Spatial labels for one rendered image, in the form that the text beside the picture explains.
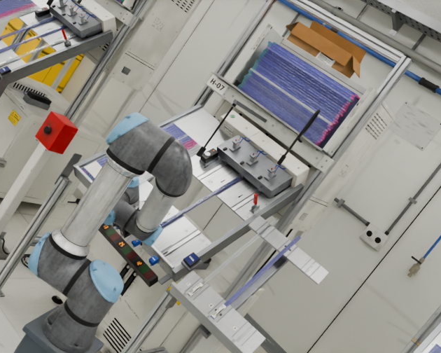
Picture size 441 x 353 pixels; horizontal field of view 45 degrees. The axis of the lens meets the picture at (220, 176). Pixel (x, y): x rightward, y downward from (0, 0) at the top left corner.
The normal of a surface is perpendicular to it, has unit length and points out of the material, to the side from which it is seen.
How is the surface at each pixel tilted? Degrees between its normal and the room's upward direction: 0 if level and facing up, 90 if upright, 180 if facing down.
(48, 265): 88
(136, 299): 90
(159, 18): 90
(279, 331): 90
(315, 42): 81
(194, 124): 44
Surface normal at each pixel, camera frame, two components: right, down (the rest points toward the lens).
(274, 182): 0.08, -0.69
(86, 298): -0.12, 0.16
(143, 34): 0.67, 0.57
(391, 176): -0.47, -0.17
